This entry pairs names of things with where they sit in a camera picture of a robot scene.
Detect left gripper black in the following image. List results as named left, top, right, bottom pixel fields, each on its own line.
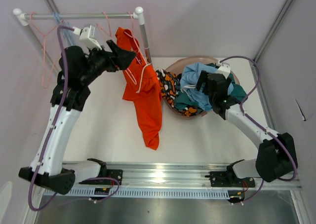
left=79, top=39, right=136, bottom=85

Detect light blue shorts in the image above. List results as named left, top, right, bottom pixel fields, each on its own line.
left=179, top=62, right=234, bottom=111

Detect teal green shorts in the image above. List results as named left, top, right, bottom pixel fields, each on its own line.
left=174, top=63, right=247, bottom=111

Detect orange black patterned shorts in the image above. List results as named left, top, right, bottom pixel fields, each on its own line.
left=156, top=69, right=203, bottom=118

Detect bright orange shorts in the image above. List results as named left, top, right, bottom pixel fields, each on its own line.
left=115, top=27, right=162, bottom=150

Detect pink wire hanger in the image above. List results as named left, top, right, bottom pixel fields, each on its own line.
left=30, top=12, right=58, bottom=89

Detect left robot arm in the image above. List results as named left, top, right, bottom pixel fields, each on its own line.
left=18, top=40, right=137, bottom=195

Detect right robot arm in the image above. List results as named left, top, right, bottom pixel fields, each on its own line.
left=196, top=71, right=298, bottom=186

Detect translucent pink plastic basin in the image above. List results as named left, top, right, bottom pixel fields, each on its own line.
left=164, top=56, right=240, bottom=121

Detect white and silver clothes rack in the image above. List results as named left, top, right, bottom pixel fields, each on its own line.
left=12, top=7, right=151, bottom=62

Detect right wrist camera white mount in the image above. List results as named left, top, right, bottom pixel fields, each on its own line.
left=216, top=62, right=231, bottom=79

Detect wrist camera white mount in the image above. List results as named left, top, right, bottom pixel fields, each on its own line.
left=73, top=24, right=102, bottom=50
left=216, top=62, right=231, bottom=79

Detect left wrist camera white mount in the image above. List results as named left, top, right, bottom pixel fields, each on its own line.
left=73, top=24, right=102, bottom=50

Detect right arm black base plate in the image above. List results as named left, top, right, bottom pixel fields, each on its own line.
left=204, top=171, right=256, bottom=188

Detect aluminium extrusion rail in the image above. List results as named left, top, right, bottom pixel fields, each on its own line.
left=33, top=161, right=303, bottom=190

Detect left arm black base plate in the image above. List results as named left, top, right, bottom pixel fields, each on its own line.
left=104, top=169, right=123, bottom=186

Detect slotted grey cable duct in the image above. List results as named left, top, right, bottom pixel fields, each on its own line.
left=42, top=187, right=232, bottom=200

